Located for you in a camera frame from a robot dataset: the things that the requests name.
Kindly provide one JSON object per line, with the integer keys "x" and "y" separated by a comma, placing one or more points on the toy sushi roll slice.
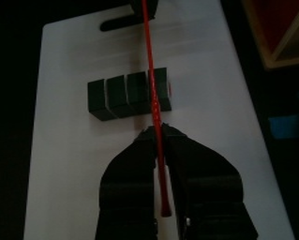
{"x": 98, "y": 100}
{"x": 163, "y": 90}
{"x": 138, "y": 92}

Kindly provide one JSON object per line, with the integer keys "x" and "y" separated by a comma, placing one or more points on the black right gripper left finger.
{"x": 128, "y": 187}

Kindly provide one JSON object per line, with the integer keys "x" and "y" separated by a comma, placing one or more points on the red wooden drawer box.
{"x": 281, "y": 31}

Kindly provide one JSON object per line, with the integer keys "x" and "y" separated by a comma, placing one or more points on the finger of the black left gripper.
{"x": 135, "y": 7}
{"x": 152, "y": 7}

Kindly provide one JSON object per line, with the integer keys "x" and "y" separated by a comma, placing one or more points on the red toy knife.
{"x": 152, "y": 78}

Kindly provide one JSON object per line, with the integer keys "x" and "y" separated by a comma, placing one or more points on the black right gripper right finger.
{"x": 210, "y": 193}

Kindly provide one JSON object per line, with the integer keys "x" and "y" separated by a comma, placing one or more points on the blue plastic toy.
{"x": 283, "y": 126}

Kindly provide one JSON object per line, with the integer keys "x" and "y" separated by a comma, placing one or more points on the white plastic cutting board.
{"x": 72, "y": 156}

